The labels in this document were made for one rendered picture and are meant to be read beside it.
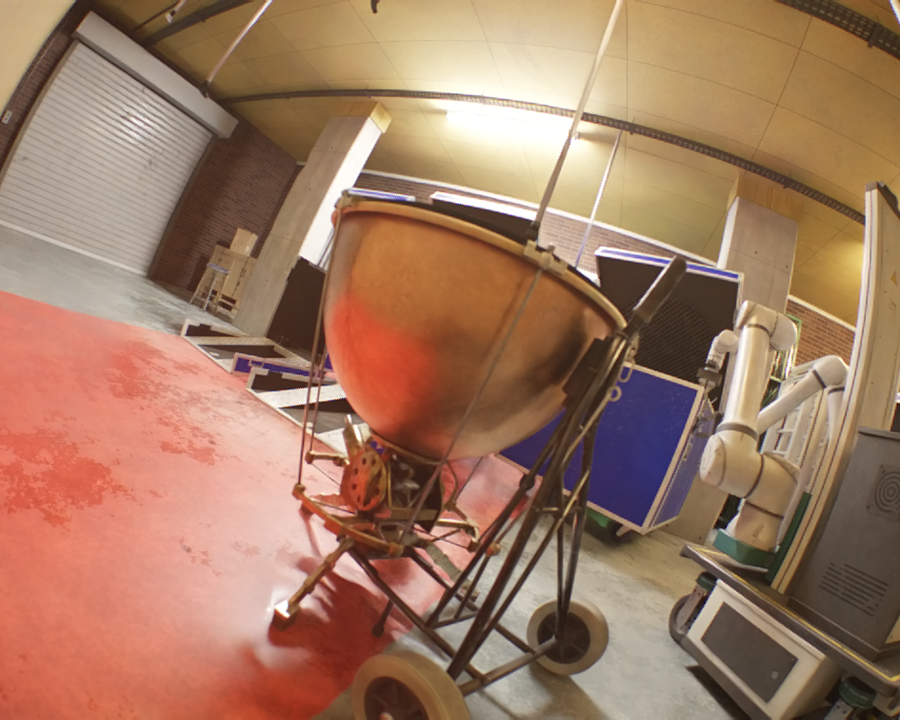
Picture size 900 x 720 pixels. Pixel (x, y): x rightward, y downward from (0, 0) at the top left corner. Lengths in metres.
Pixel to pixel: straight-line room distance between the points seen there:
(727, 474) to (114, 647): 1.47
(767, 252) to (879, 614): 3.38
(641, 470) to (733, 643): 1.20
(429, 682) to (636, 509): 1.80
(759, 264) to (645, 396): 2.13
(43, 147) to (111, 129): 1.10
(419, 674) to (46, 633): 0.55
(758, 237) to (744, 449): 2.96
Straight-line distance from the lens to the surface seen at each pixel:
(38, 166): 6.80
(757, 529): 1.41
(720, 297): 2.80
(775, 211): 4.35
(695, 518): 3.65
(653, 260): 2.86
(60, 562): 0.88
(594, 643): 1.01
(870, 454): 1.29
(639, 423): 2.26
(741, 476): 1.37
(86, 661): 0.73
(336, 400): 2.65
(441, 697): 0.58
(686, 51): 3.42
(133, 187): 7.21
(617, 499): 2.27
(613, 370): 0.75
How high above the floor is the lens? 0.58
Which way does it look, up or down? 1 degrees up
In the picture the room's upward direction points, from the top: 23 degrees clockwise
